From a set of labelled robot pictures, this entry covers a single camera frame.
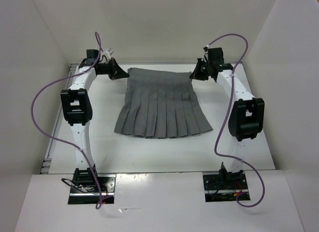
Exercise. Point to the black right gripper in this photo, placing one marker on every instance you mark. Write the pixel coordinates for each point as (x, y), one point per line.
(197, 75)

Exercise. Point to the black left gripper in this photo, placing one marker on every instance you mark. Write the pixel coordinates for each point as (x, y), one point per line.
(116, 72)

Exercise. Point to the grey pleated skirt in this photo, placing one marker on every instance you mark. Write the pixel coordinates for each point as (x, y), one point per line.
(160, 104)

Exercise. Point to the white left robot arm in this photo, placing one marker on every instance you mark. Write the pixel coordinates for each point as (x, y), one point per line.
(78, 112)

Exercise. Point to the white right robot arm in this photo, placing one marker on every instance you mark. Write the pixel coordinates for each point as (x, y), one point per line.
(245, 113)

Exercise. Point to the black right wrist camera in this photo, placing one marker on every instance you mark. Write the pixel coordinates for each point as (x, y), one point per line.
(215, 55)

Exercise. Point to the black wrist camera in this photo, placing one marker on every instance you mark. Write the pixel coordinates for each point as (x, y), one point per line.
(92, 54)
(215, 55)

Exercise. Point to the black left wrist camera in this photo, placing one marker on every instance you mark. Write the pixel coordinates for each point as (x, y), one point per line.
(92, 54)

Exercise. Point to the aluminium table frame rail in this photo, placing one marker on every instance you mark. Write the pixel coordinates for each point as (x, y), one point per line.
(48, 155)

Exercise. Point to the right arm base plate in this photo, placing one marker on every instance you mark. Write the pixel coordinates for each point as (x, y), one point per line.
(216, 190)

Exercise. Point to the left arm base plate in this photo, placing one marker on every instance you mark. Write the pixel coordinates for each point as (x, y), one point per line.
(85, 192)

